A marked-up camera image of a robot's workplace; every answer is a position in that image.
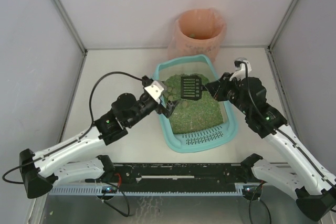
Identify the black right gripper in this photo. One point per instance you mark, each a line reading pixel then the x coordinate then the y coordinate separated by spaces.
pixel 219 91

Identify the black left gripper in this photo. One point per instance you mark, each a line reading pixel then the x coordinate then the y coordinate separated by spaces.
pixel 161 106

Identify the black litter scoop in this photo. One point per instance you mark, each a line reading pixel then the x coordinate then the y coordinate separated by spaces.
pixel 192 88

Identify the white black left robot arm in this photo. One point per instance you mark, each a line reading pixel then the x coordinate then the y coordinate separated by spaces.
pixel 41 171

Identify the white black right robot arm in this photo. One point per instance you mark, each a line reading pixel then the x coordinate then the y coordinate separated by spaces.
pixel 311 185

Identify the green cat litter pellets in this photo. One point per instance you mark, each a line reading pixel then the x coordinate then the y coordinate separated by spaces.
pixel 198 115

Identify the teal litter box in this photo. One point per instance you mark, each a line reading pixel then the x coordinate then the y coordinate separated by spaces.
pixel 198 140

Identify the orange lined waste bin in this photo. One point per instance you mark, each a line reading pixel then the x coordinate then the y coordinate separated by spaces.
pixel 197 31

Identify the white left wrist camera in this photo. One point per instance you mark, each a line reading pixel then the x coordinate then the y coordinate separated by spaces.
pixel 156 90

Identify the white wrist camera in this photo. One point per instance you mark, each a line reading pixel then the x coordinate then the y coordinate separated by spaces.
pixel 242 69
pixel 156 90

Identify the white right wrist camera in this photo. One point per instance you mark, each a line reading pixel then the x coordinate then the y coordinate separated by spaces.
pixel 242 69

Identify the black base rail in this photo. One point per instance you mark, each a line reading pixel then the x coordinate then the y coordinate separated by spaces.
pixel 191 174

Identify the light blue cable duct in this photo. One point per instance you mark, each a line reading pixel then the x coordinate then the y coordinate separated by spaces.
pixel 146 190

